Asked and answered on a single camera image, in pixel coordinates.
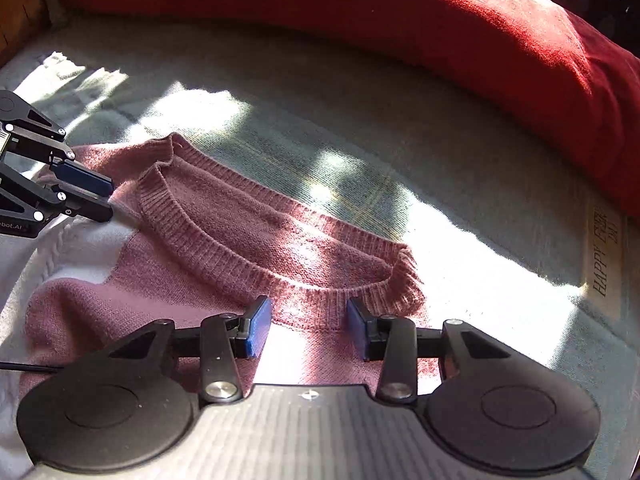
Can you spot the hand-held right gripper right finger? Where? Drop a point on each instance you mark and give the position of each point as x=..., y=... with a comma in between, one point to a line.
x=357, y=330

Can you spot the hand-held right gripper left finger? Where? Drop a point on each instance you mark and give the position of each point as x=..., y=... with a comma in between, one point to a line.
x=257, y=327

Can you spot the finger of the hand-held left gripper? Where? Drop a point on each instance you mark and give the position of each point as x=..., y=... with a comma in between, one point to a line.
x=82, y=177
x=90, y=210

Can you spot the pink and white sweater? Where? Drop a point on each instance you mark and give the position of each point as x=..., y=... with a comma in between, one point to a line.
x=225, y=240

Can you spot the wooden headboard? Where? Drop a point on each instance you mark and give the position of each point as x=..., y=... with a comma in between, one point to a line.
x=15, y=15

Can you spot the green plaid bed blanket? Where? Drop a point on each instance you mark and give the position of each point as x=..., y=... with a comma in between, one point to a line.
x=450, y=170

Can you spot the red duvet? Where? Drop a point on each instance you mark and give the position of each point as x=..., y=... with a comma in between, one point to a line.
x=400, y=25

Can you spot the black hanging jacket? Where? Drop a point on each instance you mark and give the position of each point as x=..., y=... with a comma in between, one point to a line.
x=590, y=5

